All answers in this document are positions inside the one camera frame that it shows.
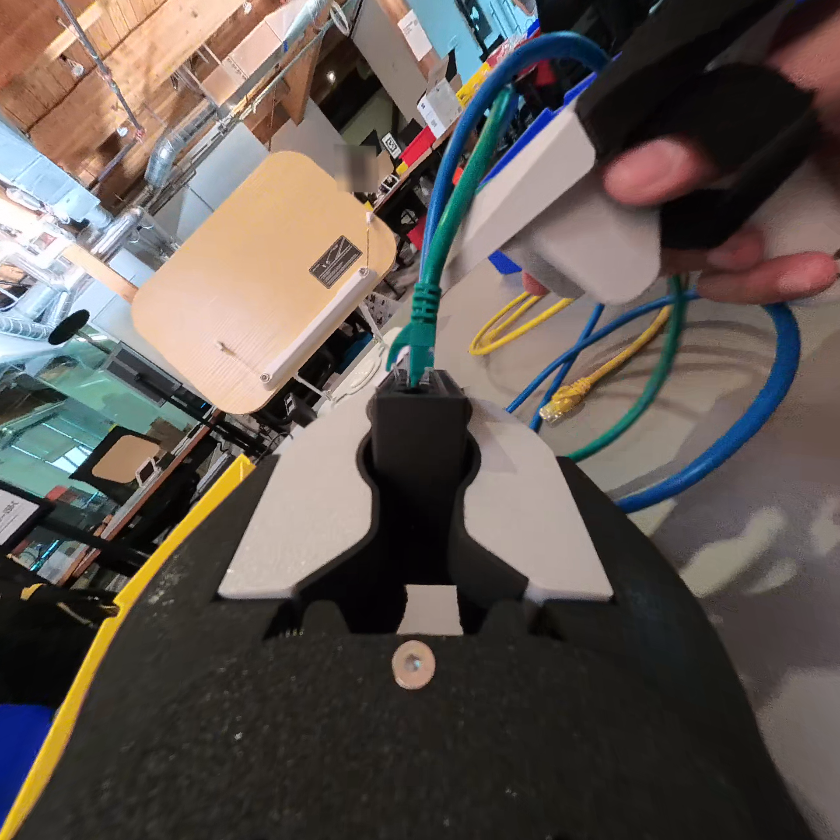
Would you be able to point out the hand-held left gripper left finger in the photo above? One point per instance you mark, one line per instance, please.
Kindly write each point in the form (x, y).
(295, 512)

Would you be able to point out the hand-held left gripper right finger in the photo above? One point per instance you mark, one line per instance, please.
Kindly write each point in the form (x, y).
(538, 518)

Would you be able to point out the black ethernet port block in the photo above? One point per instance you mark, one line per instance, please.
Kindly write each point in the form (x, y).
(420, 459)

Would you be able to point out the person's right hand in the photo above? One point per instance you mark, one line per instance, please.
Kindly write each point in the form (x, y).
(774, 275)

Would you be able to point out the white table grommet plate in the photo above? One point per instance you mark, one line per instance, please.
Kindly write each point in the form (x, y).
(367, 377)

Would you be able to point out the white cardboard box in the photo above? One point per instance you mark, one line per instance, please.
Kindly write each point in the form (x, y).
(438, 105)

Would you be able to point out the small wooden table top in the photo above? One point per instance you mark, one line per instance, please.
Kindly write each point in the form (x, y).
(124, 459)

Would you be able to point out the folded wooden table top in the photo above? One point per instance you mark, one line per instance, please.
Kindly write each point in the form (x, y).
(249, 275)

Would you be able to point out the large yellow plastic bin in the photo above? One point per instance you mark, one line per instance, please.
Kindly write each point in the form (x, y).
(77, 695)

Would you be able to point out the black round base stand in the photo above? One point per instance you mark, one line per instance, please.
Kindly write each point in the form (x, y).
(67, 326)

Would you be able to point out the silver ventilation duct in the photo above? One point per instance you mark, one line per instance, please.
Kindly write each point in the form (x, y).
(172, 148)

